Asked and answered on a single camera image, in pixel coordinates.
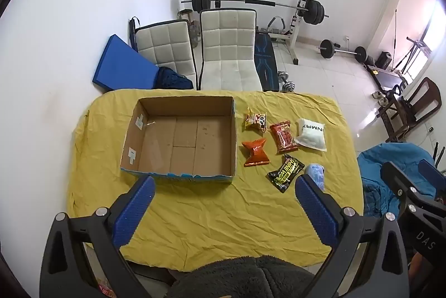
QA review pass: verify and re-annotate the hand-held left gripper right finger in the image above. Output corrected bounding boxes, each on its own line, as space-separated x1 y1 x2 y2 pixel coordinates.
294 174 410 298

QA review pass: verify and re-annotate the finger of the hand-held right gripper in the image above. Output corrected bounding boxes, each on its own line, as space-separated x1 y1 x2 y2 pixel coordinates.
380 162 424 202
417 159 446 188

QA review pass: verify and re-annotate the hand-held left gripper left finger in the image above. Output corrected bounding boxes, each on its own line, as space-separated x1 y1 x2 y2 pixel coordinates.
39 175 156 298

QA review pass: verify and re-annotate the white foam pouch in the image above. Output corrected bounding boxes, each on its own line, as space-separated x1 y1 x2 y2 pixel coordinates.
294 118 328 151

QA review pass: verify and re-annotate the cardboard box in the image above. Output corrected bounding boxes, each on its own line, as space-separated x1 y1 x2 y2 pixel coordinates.
120 96 237 184

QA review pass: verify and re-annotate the yellow panda snack packet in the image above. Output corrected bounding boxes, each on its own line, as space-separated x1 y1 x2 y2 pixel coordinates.
243 107 268 134

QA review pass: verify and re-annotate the teal blanket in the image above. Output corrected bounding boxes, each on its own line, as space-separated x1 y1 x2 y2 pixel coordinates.
357 143 446 225

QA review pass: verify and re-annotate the blue translucent packet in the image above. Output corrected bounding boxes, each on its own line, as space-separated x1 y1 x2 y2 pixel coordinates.
305 163 326 192

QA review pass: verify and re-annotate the black snack packet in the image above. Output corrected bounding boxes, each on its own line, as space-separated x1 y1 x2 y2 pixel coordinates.
267 155 305 193

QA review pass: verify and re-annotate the yellow tablecloth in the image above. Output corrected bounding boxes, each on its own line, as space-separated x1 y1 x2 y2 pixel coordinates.
66 89 365 272

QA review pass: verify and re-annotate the dark wooden chair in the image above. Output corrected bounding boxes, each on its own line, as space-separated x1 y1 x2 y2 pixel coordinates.
378 77 442 142

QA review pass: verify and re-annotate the red snack packet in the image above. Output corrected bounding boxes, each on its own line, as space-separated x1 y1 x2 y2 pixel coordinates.
269 121 300 155

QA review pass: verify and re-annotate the orange snack packet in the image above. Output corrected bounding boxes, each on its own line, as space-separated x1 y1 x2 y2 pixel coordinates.
241 138 270 167

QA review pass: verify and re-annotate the black exercise platform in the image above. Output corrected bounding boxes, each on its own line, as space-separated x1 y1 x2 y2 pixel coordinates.
367 65 408 90

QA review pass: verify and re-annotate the dark fleece garment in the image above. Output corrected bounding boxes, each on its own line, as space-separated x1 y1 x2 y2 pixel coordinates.
167 256 316 298

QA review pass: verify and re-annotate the black tripod stand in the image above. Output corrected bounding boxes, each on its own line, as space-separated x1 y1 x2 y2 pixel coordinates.
397 36 433 73

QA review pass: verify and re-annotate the chrome dumbbell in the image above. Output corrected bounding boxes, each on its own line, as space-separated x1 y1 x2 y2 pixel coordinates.
278 72 297 92

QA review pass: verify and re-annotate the short barbell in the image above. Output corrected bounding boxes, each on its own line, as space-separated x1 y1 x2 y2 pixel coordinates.
318 39 366 62

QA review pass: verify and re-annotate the dark blue knitted cloth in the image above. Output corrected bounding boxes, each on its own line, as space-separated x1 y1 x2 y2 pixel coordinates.
153 66 194 90

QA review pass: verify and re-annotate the blue foam mat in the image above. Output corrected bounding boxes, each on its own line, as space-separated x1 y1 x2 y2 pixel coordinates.
92 34 161 90

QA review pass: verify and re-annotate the black sit-up bench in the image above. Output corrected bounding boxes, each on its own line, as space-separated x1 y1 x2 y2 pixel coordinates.
254 31 281 92

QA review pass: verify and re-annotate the small white quilted chair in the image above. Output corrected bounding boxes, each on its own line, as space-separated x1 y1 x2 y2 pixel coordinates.
134 19 197 83

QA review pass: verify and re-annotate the large white quilted chair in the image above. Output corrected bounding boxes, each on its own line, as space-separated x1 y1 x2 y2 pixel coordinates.
198 9 263 91

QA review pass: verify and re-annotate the barbell with black plates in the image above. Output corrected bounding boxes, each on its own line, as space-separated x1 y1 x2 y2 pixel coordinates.
181 0 330 28

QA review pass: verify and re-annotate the dark blue folded frame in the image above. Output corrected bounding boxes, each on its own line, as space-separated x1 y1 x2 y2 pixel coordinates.
128 18 140 51

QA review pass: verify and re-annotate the grey curved exercise handle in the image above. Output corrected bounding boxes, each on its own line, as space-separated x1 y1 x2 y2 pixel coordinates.
266 16 288 37

